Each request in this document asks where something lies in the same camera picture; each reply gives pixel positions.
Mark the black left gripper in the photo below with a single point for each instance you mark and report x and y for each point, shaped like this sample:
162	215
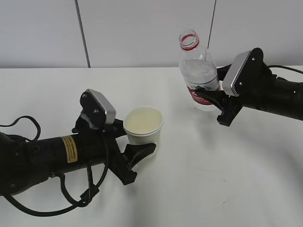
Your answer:
100	146

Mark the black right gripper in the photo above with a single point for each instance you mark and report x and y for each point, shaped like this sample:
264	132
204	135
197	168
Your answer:
229	106

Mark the white paper cup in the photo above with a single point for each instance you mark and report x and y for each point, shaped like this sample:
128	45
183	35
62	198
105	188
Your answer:
143	125

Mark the clear Nongfu Spring water bottle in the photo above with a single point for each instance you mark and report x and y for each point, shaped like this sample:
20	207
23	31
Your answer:
197	68

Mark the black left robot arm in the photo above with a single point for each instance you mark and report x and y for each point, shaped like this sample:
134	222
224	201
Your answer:
24	164

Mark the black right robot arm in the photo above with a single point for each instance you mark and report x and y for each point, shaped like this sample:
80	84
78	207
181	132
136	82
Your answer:
256	87

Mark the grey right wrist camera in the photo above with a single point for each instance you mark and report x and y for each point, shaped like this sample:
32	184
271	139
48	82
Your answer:
244	72

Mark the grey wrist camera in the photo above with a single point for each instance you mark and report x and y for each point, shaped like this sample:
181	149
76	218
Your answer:
244	72
97	111

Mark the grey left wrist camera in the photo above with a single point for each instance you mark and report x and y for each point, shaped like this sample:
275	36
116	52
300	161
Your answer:
97	111

